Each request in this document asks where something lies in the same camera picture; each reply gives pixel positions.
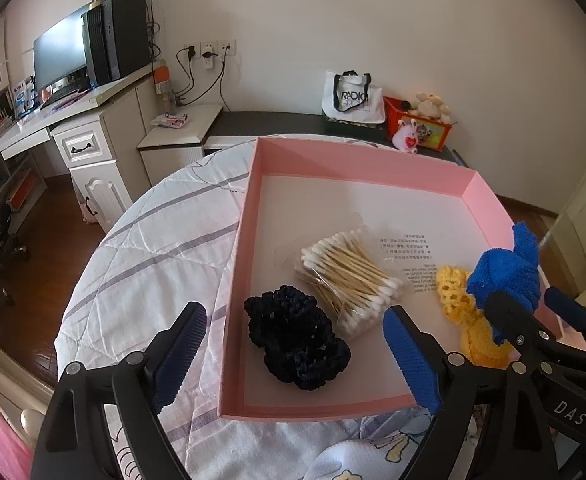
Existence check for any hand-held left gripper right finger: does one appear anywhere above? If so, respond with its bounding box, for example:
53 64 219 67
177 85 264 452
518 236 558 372
383 305 558 480

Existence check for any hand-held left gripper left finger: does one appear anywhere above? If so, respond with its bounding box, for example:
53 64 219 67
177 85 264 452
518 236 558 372
30 301 208 480

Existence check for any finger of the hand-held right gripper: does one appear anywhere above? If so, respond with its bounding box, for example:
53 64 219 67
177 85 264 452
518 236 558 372
485 290 562 361
545 287 586 361

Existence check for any blue knit cloth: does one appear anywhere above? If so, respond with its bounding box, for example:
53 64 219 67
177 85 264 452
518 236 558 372
467 222 548 346

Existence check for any yellow crochet piece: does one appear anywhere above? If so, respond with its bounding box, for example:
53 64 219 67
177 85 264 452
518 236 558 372
435 265 524 369

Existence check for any cotton swab pack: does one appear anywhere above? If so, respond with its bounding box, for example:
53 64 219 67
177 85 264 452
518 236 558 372
293 210 404 337

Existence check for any light blue flower sock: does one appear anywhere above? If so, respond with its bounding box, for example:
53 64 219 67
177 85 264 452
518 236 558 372
303 405 436 480

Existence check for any black scrunchie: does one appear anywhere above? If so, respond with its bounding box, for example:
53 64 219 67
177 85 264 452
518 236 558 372
244 285 352 392

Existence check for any pink box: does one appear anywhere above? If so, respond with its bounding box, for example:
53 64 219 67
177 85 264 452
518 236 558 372
218 135 570 421

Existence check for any white low cabinet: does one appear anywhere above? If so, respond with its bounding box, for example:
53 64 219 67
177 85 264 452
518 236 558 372
138 105 224 187

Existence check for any red toy box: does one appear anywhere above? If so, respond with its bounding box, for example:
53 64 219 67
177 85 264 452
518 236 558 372
383 96 459 154

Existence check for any white desk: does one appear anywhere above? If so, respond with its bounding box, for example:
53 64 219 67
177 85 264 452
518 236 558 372
0 67 170 234

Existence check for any pink plush toy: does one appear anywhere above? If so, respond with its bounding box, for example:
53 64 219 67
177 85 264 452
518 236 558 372
392 116 422 155

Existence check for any beige plush toy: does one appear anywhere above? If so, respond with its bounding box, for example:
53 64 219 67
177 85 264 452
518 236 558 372
413 91 452 124

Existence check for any pink packet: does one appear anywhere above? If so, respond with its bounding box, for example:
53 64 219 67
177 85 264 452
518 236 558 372
152 112 190 131

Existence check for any black TV stand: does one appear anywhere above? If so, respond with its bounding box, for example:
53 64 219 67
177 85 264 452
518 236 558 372
205 111 470 162

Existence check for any orange capped bottle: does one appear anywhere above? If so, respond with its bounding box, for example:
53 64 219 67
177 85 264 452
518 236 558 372
154 60 178 116

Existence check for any white tote bag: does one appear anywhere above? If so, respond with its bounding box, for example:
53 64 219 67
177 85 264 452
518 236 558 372
321 71 386 124

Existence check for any black keyboard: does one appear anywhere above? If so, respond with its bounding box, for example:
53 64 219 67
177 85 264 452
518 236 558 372
40 85 82 111

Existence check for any blue white box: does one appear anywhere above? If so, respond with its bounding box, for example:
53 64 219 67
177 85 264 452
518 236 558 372
10 77 42 116

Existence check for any black computer tower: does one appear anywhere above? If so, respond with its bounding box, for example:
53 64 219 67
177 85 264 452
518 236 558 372
82 0 152 87

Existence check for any black monitor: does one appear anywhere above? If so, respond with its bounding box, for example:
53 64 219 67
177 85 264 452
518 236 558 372
33 2 92 104

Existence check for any wooden bed frame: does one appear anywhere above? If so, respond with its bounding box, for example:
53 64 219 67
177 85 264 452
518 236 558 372
0 325 56 452

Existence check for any black power cable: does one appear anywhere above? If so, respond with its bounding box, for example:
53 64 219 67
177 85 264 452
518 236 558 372
174 47 196 107
188 52 234 112

